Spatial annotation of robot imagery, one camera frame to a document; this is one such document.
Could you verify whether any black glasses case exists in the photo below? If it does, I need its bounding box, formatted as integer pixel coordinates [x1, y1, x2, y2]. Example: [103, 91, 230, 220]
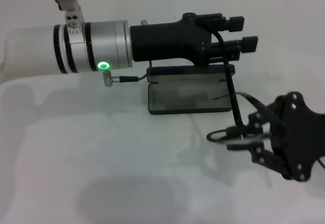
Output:
[146, 65, 236, 116]

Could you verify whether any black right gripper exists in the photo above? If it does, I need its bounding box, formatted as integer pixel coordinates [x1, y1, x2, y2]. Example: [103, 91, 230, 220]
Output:
[225, 91, 325, 183]

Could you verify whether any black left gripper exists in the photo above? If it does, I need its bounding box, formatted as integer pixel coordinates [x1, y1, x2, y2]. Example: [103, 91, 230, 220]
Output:
[129, 12, 245, 69]

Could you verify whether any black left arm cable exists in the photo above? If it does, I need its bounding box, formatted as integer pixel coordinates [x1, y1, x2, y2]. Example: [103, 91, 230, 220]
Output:
[102, 59, 153, 88]

